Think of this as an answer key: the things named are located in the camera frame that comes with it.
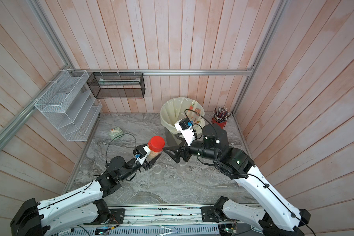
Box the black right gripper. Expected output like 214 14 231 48
165 134 221 165

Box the wide oatmeal jar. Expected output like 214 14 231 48
178 161 187 168

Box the red lidded oatmeal jar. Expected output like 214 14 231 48
147 136 165 161

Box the small oatmeal jar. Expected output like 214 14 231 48
152 164 162 176

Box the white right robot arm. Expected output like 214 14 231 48
163 119 311 236

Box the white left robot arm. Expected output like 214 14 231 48
10 156 157 236

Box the grey trash bin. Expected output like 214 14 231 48
164 127 182 147

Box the cream trash bag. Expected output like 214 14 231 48
160 97 205 137

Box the green small box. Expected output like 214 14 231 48
109 127 124 140

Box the red pencil cup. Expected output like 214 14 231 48
211 118 227 129

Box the colored pencils bunch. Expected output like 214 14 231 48
213 106 232 123

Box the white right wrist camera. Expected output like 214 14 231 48
175 118 196 146

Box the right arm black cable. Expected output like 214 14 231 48
184 109 219 139

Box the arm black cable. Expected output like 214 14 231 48
105 133 137 164
184 109 219 139

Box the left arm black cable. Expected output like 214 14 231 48
105 133 137 164

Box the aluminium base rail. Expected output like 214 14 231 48
39 206 285 229

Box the black wire mesh basket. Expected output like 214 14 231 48
87 72 146 99

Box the white wire mesh shelf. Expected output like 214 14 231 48
35 70 102 142

